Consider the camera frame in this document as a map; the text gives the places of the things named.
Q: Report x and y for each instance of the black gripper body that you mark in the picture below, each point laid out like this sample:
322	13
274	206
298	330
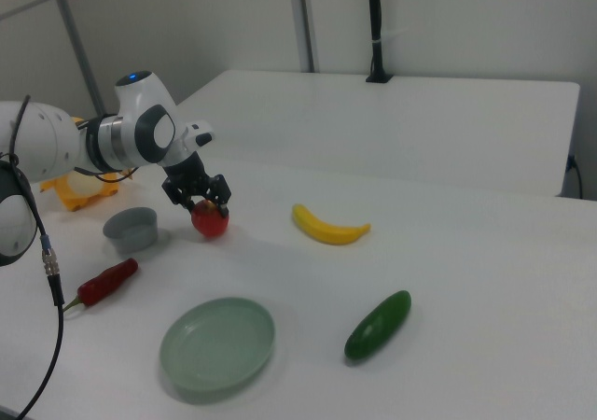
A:
189	175

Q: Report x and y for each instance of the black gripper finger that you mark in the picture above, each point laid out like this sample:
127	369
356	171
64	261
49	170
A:
179	196
223	193

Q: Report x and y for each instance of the red apple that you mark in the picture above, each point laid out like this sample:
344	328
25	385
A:
210	224

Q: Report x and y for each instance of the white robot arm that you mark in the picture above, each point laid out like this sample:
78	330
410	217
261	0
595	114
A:
140	107

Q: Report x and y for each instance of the grey round bowl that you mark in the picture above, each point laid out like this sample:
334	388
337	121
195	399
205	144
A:
133	235

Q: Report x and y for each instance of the orange plush toy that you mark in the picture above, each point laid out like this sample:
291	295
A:
70	197

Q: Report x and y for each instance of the yellow banana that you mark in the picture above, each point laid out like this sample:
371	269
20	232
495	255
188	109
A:
326	232

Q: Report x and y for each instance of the red chili pepper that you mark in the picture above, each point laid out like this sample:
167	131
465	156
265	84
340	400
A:
107	280

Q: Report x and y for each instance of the pale green plate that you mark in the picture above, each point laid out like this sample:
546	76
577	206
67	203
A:
217	343

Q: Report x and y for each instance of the green cucumber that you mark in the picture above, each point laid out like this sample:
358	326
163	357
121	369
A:
378	326

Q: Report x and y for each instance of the grey partition post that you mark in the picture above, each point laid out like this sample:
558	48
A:
77	42
303	18

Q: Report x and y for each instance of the black camera pole with clamp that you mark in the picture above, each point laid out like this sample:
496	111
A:
375	18

